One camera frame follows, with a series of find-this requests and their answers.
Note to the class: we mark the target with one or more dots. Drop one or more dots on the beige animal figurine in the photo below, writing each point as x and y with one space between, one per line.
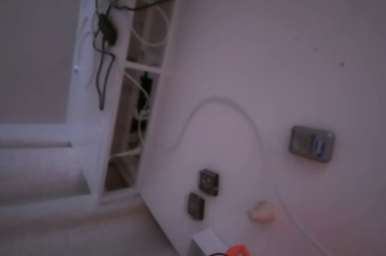
262 212

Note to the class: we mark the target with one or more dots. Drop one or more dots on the white cardboard bin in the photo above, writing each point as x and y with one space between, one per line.
205 242

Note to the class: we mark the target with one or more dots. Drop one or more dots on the white furniture frame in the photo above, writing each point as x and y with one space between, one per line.
96 153

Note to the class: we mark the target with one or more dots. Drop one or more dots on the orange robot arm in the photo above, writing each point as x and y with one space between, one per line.
238 250

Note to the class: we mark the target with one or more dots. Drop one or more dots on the grey metal tin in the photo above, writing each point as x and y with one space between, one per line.
310 144

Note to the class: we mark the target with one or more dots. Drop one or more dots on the small black clear-lid case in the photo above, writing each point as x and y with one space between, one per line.
208 182
195 206

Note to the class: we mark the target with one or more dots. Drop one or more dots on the black plug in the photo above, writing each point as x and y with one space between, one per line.
146 82

